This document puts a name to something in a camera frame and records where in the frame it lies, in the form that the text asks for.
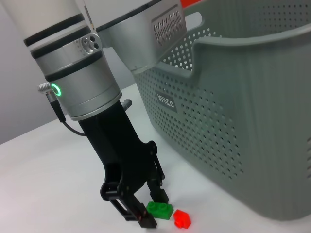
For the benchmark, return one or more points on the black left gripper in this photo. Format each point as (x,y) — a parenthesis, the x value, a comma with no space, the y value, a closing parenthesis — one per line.
(116,150)

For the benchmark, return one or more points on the green toy brick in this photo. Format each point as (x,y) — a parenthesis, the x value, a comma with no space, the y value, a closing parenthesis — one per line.
(160,210)

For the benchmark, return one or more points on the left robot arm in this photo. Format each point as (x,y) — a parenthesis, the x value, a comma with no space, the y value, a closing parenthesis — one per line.
(73,60)

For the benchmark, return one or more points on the grey-green perforated storage basket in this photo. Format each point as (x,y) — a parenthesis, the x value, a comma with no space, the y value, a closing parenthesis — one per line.
(243,109)

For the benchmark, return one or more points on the small red toy brick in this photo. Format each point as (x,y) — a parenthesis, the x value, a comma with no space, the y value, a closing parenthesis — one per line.
(182,218)

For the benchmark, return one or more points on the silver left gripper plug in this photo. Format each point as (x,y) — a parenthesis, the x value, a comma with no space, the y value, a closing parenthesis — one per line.
(126,104)

